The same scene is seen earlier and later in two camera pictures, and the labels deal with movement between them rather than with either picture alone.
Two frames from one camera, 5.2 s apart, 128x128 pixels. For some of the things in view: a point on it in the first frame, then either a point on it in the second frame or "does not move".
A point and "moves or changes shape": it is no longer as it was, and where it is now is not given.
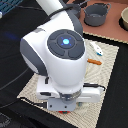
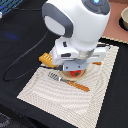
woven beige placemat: x=86 y=114 does not move
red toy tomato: x=67 y=112 moves or changes shape
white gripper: x=63 y=101 → x=71 y=58
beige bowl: x=123 y=19 does not move
